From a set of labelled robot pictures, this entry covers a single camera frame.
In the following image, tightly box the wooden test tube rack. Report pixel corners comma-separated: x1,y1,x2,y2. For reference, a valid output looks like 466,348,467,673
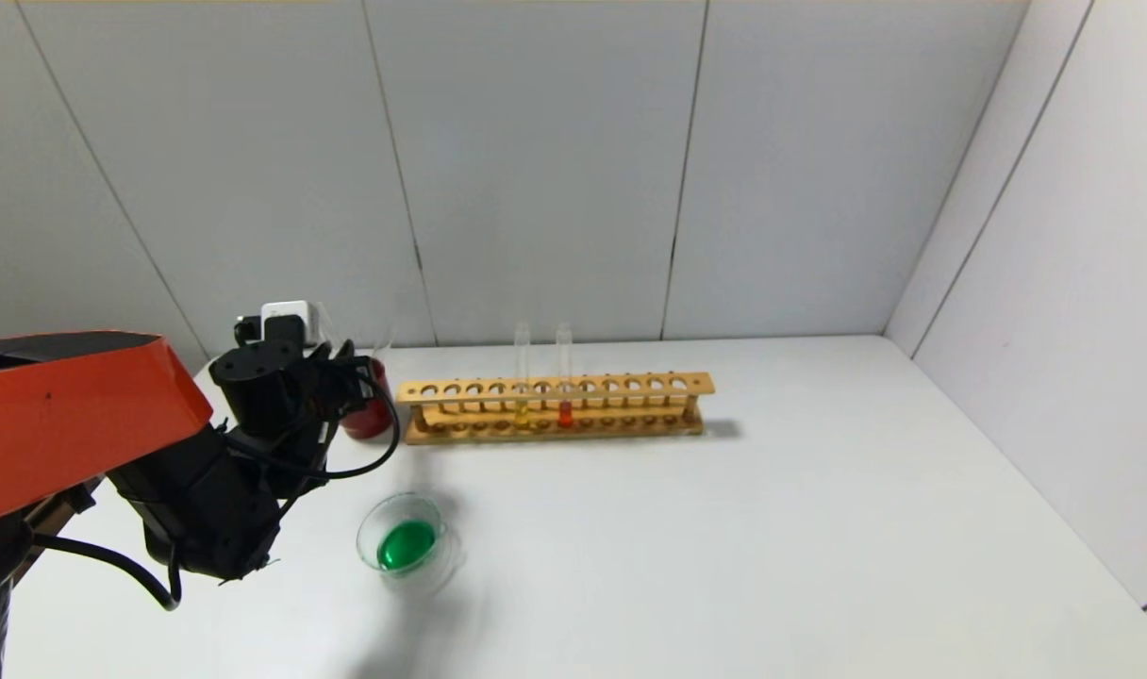
399,372,716,446

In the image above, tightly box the test tube with red pigment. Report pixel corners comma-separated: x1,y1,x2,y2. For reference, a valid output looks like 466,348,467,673
556,323,575,430

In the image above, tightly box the test tube with yellow pigment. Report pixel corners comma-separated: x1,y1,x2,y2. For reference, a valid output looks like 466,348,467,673
513,323,532,431

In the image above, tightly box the dark red plastic cup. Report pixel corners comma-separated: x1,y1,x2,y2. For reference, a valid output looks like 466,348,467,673
341,357,396,441

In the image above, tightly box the clear glass beaker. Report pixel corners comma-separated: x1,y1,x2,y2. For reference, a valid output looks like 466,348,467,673
357,491,465,598

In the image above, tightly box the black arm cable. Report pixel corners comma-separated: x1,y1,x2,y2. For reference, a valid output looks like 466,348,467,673
31,533,182,613
243,363,403,482

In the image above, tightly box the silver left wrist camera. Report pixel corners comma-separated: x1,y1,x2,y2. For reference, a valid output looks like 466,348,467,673
235,300,335,347

